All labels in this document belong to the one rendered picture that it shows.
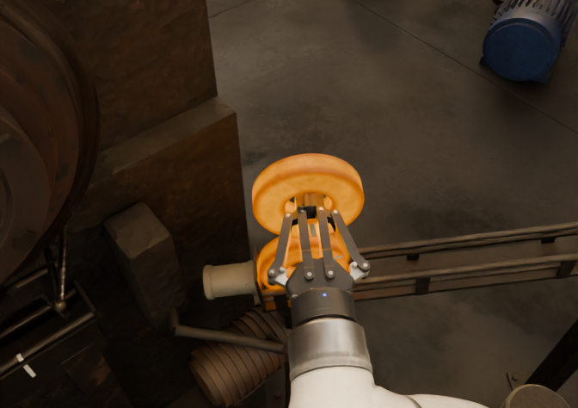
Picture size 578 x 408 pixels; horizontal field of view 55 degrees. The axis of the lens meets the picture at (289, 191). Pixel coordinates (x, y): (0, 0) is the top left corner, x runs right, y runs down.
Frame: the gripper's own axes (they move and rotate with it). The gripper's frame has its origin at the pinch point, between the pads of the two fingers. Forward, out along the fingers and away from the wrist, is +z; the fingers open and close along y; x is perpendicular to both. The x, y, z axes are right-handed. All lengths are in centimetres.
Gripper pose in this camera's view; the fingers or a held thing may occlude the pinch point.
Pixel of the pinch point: (308, 192)
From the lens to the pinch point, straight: 75.9
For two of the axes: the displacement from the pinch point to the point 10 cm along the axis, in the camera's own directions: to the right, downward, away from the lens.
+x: 0.0, -6.2, -7.9
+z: -0.8, -7.8, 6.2
